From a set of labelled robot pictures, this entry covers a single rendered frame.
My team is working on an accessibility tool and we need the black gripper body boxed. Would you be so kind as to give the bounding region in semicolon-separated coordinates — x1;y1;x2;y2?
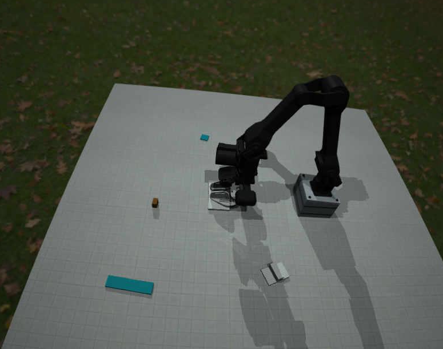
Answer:
235;158;258;207

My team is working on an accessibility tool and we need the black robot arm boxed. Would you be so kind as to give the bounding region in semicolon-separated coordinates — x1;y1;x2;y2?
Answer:
215;75;349;197

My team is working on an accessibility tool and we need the teal flat bar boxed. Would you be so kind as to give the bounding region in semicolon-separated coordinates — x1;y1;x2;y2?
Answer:
105;275;154;295

